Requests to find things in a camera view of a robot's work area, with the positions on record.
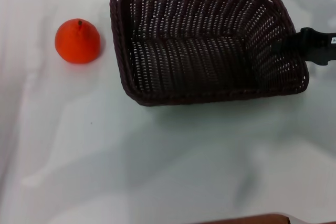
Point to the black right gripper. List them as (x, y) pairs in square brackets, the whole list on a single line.
[(316, 48)]

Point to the brown wooden edge piece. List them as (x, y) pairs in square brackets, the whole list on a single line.
[(244, 219)]

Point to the dark brown woven basket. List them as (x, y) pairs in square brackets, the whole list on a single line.
[(194, 58)]

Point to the white tablecloth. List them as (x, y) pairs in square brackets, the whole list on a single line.
[(65, 142)]

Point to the orange toy fruit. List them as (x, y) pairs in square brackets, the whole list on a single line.
[(76, 43)]

